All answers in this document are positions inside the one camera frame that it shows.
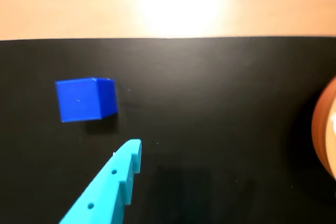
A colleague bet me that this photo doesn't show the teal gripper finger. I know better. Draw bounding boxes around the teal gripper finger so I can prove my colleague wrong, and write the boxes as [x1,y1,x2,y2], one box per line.
[59,138,143,224]

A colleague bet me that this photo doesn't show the blue cube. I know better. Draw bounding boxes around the blue cube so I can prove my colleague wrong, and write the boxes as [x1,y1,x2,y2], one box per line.
[54,77,119,123]

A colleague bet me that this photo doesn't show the orange bowl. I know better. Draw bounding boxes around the orange bowl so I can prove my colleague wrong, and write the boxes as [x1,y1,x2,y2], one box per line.
[311,77,336,180]

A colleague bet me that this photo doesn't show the black mat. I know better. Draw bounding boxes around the black mat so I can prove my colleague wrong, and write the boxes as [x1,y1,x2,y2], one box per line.
[0,36,336,224]

